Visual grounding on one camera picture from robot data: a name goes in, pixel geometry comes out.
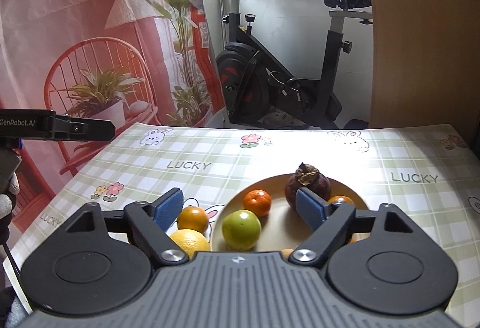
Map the brown longan fruit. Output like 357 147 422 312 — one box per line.
281 248 294 260

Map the wooden wardrobe panel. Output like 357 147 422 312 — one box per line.
370 0 479 140

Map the small orange kumquat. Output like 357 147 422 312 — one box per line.
328 195 355 204

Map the green plaid tablecloth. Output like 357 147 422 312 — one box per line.
13 123 479 327

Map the orange near bunny print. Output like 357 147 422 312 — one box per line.
176 206 209 234

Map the pink printed wall tapestry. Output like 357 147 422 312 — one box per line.
0 0 226 235

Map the beige round plate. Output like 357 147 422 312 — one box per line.
209 173 370 253

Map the dark purple mangosteen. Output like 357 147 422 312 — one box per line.
285 163 331 210

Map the gloved left hand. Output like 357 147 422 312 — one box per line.
0 173 20 246

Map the black exercise bike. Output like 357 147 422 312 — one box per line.
216 0 373 130

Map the yellow lemon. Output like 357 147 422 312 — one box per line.
170 229 211 259

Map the small orange mandarin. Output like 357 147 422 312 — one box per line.
242 189 272 218

